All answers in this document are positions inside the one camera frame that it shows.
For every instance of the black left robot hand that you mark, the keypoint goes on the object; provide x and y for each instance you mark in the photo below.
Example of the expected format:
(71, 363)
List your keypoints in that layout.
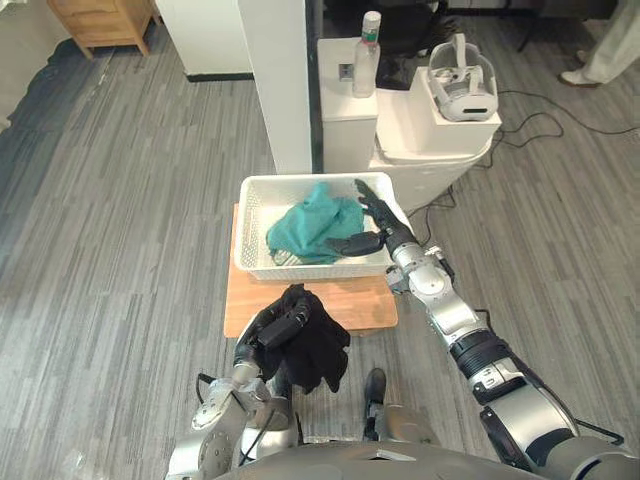
(280, 327)

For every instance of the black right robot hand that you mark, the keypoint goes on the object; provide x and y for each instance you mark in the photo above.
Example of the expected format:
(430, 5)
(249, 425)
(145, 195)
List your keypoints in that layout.
(372, 227)

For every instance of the black garment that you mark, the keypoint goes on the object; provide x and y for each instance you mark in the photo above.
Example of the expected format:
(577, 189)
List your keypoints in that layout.
(312, 340)

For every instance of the teal green garment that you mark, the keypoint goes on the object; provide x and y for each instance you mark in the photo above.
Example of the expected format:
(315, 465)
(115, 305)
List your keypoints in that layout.
(315, 225)

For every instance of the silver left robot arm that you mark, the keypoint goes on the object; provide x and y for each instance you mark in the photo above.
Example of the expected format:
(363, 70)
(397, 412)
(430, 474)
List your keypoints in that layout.
(235, 420)

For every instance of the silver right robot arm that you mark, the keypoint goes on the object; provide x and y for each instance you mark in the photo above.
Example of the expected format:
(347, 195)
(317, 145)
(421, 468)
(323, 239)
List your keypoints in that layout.
(480, 360)

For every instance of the white plastic laundry basket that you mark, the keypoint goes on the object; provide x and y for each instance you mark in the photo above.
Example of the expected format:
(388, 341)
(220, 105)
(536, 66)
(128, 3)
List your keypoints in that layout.
(260, 225)

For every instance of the low wooden table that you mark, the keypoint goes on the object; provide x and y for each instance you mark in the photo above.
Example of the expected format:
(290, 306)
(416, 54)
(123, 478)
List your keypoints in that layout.
(310, 305)

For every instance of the white round bin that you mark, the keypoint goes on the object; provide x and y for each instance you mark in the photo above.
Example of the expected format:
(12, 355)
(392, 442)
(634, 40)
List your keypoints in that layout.
(430, 180)

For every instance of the white stepped box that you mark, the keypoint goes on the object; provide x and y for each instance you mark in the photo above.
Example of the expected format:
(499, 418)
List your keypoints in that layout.
(415, 125)

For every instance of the robot right leg and foot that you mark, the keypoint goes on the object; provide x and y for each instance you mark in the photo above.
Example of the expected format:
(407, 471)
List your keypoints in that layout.
(380, 405)

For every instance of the silver robot torso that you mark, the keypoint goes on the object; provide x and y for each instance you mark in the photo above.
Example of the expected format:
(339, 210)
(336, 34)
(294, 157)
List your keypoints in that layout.
(380, 460)

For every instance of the white pillar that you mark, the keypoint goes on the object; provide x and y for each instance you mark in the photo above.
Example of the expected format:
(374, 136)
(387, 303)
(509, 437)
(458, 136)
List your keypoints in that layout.
(280, 85)

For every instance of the clear plastic water bottle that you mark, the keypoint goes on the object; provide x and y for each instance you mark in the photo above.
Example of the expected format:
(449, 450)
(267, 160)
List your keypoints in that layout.
(366, 57)

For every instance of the white VR headset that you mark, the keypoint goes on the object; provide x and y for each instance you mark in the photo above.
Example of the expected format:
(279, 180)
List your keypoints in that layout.
(462, 82)

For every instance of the person's leg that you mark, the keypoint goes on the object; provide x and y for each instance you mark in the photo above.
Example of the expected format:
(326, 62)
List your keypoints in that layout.
(597, 55)

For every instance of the wooden nightstand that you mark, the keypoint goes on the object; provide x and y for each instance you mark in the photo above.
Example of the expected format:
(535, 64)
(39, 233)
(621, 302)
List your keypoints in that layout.
(105, 22)

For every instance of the tall white box pedestal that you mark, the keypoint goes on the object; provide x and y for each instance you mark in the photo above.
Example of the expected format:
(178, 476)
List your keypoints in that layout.
(345, 115)

